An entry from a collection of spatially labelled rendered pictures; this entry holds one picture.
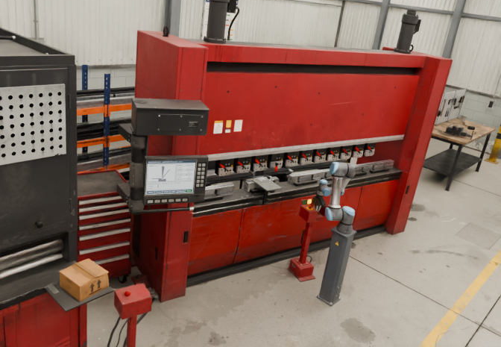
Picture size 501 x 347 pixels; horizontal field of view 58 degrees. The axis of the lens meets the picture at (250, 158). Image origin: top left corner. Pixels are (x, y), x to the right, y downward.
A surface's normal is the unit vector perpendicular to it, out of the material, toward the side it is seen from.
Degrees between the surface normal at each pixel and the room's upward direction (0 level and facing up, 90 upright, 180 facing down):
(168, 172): 90
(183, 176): 90
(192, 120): 90
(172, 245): 90
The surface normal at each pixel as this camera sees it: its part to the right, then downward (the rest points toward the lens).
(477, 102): -0.67, 0.18
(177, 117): 0.36, 0.37
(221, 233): 0.55, 0.36
